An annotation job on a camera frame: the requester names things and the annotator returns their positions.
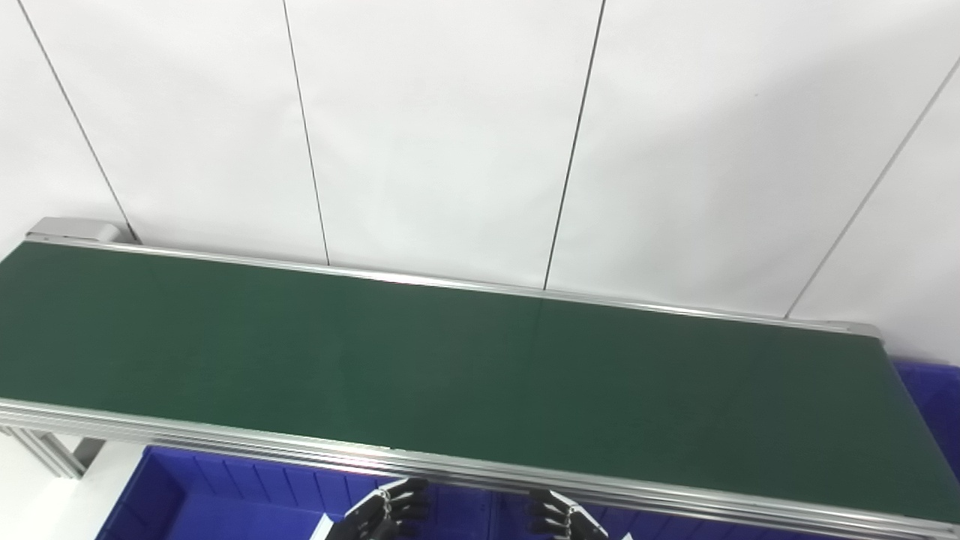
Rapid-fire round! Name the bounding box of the green conveyor belt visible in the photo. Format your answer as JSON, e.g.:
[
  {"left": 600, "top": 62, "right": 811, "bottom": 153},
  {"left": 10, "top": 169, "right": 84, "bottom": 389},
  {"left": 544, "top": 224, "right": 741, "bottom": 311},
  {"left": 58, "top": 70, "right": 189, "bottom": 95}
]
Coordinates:
[
  {"left": 0, "top": 232, "right": 960, "bottom": 540},
  {"left": 0, "top": 241, "right": 960, "bottom": 522}
]

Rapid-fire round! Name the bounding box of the grey conveyor motor housing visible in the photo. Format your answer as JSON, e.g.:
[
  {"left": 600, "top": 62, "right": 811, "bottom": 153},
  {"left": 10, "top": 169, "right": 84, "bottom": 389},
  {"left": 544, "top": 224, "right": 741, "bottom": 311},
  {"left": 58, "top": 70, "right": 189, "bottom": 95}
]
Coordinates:
[{"left": 26, "top": 217, "right": 136, "bottom": 245}]

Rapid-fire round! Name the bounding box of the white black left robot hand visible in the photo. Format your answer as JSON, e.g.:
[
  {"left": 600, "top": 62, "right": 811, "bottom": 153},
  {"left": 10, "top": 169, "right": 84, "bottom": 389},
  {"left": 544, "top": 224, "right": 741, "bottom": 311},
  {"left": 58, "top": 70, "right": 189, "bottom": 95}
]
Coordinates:
[{"left": 311, "top": 478, "right": 432, "bottom": 540}]

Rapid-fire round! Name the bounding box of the blue plastic bin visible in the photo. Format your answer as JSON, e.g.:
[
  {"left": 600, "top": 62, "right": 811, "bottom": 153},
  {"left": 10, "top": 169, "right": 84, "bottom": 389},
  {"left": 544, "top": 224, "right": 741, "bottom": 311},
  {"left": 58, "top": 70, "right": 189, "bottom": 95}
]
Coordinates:
[
  {"left": 892, "top": 360, "right": 960, "bottom": 481},
  {"left": 94, "top": 446, "right": 496, "bottom": 540}
]

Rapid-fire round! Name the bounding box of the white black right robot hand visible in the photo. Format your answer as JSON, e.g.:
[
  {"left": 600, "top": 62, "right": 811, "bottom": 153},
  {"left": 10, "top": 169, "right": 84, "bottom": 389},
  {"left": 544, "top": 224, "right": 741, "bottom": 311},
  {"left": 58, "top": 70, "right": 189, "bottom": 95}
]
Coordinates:
[{"left": 527, "top": 490, "right": 635, "bottom": 540}]

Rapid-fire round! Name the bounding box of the aluminium conveyor leg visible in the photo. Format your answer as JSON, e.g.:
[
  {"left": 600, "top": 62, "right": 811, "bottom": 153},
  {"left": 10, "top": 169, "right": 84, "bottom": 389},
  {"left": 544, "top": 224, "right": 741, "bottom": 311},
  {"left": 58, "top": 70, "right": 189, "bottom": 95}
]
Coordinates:
[{"left": 0, "top": 426, "right": 106, "bottom": 479}]

